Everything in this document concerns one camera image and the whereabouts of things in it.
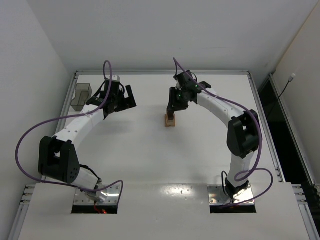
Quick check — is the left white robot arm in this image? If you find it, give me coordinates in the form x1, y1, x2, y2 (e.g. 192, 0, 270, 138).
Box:
38, 79, 137, 202

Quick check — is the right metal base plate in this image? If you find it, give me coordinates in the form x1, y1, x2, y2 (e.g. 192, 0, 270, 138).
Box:
207, 184, 255, 206

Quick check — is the metal base plate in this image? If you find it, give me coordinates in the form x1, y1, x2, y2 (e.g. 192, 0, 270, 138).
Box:
73, 184, 121, 206
207, 184, 255, 206

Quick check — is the grey plastic block box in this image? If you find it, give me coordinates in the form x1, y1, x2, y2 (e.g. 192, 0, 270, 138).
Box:
70, 83, 92, 112

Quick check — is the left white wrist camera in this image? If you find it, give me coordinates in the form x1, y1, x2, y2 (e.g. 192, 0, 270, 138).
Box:
112, 75, 121, 82

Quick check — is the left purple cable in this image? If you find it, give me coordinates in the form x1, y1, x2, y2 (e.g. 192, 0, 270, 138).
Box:
14, 60, 124, 200

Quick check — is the light long wood block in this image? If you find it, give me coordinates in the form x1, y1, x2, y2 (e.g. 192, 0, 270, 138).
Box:
164, 114, 169, 127
172, 114, 176, 127

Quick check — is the black wall cable with plug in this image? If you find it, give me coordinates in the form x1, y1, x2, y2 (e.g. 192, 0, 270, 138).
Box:
267, 73, 297, 113

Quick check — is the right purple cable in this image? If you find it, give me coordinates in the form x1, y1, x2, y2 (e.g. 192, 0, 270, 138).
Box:
172, 57, 274, 208

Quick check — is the dark wood arch block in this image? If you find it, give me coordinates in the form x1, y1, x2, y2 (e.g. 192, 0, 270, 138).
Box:
166, 114, 175, 121

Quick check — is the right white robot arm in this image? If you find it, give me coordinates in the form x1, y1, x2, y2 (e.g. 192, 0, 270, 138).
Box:
164, 70, 259, 198

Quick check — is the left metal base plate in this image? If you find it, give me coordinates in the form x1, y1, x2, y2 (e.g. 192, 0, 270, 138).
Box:
73, 184, 121, 206

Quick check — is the purple cable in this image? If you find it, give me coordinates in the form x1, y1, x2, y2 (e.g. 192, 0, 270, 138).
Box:
172, 57, 274, 208
14, 60, 124, 200

